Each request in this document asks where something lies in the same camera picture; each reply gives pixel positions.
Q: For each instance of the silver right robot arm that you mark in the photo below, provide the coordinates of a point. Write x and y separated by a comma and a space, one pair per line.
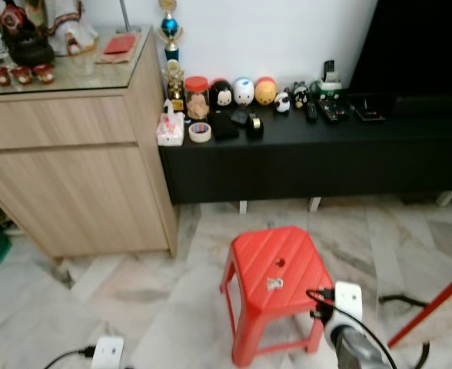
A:
355, 347

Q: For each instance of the red pole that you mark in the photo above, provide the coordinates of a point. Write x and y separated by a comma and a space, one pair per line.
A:
430, 306

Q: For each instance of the black tray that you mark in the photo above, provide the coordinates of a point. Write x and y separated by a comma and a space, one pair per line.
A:
368, 108

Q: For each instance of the black television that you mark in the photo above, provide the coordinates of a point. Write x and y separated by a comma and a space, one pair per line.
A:
418, 46

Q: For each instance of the black low tv console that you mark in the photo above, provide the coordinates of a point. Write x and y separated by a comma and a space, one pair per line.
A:
318, 157

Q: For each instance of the wide black remote control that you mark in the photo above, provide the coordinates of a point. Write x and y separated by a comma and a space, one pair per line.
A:
330, 111

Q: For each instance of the green white phone stand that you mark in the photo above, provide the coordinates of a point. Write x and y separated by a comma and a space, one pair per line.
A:
330, 83

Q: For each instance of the slim black remote control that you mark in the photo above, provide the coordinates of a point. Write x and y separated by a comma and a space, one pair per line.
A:
311, 112

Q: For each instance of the black white figure toy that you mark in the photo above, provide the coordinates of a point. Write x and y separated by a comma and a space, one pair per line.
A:
300, 95

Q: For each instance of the small panda toy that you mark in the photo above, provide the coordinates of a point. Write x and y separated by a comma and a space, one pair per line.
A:
282, 102

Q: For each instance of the red plastic stool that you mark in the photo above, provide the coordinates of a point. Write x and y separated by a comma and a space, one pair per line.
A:
276, 265

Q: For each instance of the black tape dispenser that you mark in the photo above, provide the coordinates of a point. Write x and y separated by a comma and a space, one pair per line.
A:
254, 128

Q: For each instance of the yellow orange head toy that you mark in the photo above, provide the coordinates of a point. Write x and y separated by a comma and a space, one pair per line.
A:
265, 92

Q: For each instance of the small black box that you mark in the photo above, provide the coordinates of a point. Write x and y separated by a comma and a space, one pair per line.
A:
239, 118

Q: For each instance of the white blue head toy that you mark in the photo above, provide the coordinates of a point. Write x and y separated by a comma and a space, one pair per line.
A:
244, 91

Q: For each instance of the black pouch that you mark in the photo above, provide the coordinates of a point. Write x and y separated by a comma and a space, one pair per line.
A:
224, 127

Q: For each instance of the black mouse head toy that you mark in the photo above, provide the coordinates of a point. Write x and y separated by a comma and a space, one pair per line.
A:
222, 94

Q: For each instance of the roll of tape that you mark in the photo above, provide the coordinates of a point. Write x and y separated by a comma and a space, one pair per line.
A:
200, 132

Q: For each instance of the clear jar with red lid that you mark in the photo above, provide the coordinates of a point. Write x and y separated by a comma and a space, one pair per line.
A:
197, 98

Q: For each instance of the white pink tissue pack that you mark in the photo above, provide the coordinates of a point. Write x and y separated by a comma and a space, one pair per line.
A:
170, 129

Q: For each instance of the small gold trophy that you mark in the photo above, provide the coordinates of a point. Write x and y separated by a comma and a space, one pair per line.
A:
175, 84

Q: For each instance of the tall blue gold trophy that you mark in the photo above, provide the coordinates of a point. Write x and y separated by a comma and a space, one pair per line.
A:
169, 27

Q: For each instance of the woven straw mat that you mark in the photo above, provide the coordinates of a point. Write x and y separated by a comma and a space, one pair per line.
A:
136, 48

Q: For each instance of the thin metal rod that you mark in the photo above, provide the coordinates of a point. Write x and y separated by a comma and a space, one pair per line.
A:
125, 14

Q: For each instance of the light wooden cabinet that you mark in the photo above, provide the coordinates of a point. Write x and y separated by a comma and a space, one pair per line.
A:
72, 177

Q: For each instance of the white robed doll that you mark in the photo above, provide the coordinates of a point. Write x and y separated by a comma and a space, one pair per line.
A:
76, 31

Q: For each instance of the dark warrior figurine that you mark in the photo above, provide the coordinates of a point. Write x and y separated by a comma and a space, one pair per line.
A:
22, 38

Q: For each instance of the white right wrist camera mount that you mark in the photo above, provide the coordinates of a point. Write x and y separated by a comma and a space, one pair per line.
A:
349, 301

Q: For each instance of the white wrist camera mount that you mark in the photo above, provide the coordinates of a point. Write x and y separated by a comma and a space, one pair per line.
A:
108, 352
349, 301

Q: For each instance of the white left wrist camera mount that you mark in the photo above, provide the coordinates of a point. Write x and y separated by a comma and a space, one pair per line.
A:
108, 352

